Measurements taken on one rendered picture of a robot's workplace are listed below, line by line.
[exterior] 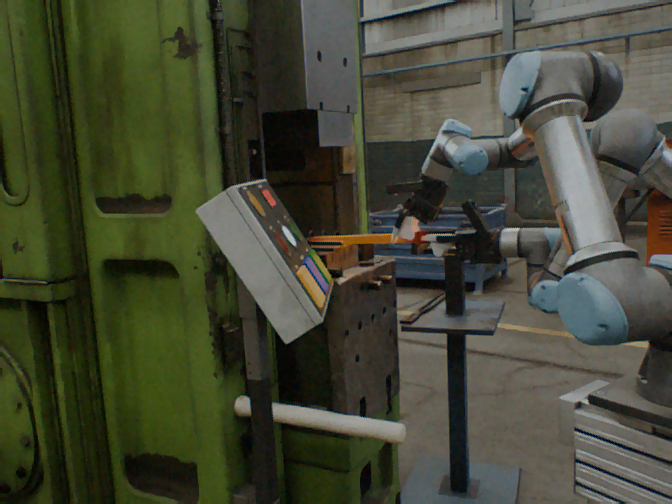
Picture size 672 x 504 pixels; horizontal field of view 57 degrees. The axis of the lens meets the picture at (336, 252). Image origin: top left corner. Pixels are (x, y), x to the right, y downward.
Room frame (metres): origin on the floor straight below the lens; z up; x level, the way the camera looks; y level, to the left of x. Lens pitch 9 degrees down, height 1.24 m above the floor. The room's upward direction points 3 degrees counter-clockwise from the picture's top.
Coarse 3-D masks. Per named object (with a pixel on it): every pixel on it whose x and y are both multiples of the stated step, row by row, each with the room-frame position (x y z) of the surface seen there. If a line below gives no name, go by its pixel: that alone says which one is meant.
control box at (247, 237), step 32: (224, 192) 1.04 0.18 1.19; (256, 192) 1.18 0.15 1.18; (224, 224) 1.04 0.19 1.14; (256, 224) 1.04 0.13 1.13; (288, 224) 1.28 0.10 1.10; (256, 256) 1.04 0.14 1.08; (288, 256) 1.09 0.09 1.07; (256, 288) 1.04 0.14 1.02; (288, 288) 1.03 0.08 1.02; (288, 320) 1.03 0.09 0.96; (320, 320) 1.03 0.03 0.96
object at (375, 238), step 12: (312, 240) 1.80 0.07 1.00; (324, 240) 1.78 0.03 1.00; (336, 240) 1.76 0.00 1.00; (348, 240) 1.74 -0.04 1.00; (360, 240) 1.72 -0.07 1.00; (372, 240) 1.71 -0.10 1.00; (384, 240) 1.69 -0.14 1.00; (396, 240) 1.67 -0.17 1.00; (408, 240) 1.65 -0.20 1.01; (420, 240) 1.64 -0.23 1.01
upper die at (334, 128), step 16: (304, 112) 1.67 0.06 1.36; (320, 112) 1.66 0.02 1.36; (336, 112) 1.75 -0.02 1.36; (272, 128) 1.72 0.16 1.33; (288, 128) 1.70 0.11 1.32; (304, 128) 1.67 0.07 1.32; (320, 128) 1.66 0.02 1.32; (336, 128) 1.74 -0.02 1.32; (272, 144) 1.72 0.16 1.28; (288, 144) 1.70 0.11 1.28; (304, 144) 1.68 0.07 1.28; (320, 144) 1.66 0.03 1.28; (336, 144) 1.74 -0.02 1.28; (352, 144) 1.83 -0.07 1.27
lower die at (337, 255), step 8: (312, 248) 1.72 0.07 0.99; (320, 248) 1.71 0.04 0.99; (328, 248) 1.70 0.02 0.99; (336, 248) 1.71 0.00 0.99; (344, 248) 1.75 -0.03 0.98; (352, 248) 1.80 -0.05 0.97; (320, 256) 1.66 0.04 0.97; (328, 256) 1.66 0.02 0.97; (336, 256) 1.71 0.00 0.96; (344, 256) 1.75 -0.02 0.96; (352, 256) 1.79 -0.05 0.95; (328, 264) 1.66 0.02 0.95; (336, 264) 1.70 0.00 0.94; (344, 264) 1.75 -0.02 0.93; (352, 264) 1.79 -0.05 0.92
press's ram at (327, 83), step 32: (256, 0) 1.67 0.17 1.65; (288, 0) 1.63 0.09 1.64; (320, 0) 1.69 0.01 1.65; (352, 0) 1.87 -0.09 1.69; (256, 32) 1.68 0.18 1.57; (288, 32) 1.63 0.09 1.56; (320, 32) 1.69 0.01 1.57; (352, 32) 1.86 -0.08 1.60; (288, 64) 1.63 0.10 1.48; (320, 64) 1.68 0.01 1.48; (352, 64) 1.85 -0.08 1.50; (288, 96) 1.64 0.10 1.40; (320, 96) 1.67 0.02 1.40; (352, 96) 1.84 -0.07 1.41
